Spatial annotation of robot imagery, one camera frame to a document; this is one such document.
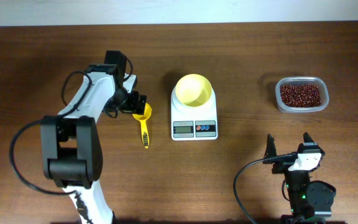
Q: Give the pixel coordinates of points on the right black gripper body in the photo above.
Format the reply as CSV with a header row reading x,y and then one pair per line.
x,y
281,168

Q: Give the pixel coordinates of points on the white digital kitchen scale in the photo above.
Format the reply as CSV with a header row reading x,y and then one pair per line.
x,y
197,123

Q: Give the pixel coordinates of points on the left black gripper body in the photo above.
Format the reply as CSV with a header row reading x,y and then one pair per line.
x,y
126,103

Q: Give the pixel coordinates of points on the yellow measuring scoop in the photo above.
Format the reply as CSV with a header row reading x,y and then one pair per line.
x,y
142,119

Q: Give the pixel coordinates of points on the clear plastic food container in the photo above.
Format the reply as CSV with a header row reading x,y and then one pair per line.
x,y
323,91

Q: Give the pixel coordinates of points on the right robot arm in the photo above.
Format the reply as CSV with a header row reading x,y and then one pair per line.
x,y
310,201

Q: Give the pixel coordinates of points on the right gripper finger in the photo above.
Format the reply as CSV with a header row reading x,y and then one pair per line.
x,y
307,138
270,151

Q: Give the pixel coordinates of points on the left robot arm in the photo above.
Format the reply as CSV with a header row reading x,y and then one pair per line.
x,y
71,150

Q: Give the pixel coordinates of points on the yellow plastic bowl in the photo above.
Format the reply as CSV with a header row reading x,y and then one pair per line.
x,y
193,90

